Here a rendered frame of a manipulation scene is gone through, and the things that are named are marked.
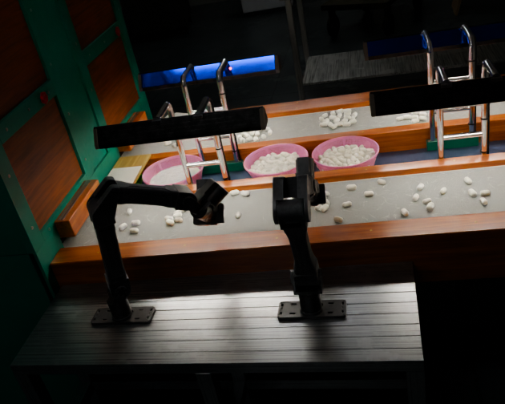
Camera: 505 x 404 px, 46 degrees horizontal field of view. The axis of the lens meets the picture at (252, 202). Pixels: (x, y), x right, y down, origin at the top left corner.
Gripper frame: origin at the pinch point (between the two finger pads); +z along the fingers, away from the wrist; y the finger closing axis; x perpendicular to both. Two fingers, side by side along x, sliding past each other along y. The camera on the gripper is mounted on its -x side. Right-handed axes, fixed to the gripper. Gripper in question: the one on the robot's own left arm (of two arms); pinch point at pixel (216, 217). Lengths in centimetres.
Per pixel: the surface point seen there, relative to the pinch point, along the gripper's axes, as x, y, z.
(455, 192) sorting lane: -5, -80, 16
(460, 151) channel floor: -27, -88, 51
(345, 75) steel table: -141, -38, 249
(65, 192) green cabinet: -15, 60, 7
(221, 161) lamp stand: -25.6, 3.9, 24.7
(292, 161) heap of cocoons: -28, -21, 43
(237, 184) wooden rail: -16.3, -1.7, 26.5
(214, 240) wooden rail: 8.0, 0.3, -1.4
